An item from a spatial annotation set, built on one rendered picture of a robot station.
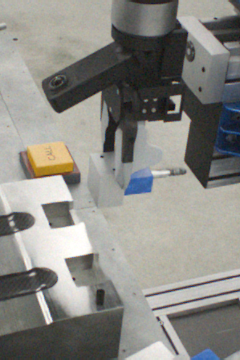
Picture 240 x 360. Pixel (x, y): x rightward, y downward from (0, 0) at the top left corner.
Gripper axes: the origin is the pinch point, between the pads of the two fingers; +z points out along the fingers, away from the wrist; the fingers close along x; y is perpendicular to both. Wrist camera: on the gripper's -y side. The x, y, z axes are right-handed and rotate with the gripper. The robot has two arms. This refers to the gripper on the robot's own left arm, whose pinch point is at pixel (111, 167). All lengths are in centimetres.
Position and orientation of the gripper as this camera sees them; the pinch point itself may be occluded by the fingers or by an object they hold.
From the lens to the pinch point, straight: 99.5
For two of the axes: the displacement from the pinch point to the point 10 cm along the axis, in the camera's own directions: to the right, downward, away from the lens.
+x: -2.8, -6.0, 7.5
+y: 9.6, -1.2, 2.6
